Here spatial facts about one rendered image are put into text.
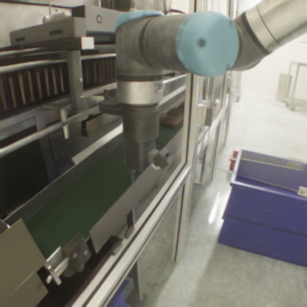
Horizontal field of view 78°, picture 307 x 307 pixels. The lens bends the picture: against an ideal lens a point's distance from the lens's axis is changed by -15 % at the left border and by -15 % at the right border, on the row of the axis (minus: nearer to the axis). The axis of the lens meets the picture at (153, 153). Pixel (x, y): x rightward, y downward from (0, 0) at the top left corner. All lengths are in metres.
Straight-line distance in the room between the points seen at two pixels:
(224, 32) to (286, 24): 0.11
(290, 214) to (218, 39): 0.93
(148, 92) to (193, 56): 0.14
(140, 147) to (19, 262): 0.29
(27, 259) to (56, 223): 0.16
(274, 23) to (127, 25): 0.24
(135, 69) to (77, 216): 0.32
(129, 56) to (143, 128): 0.14
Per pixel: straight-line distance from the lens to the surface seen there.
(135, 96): 0.39
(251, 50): 0.41
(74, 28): 0.47
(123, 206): 0.53
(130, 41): 0.38
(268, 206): 1.08
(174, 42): 0.30
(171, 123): 0.87
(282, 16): 0.39
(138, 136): 0.43
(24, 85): 0.45
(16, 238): 0.33
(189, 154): 0.76
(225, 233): 1.23
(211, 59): 0.30
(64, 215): 0.51
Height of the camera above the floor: 0.97
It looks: 27 degrees down
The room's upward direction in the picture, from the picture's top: 1 degrees clockwise
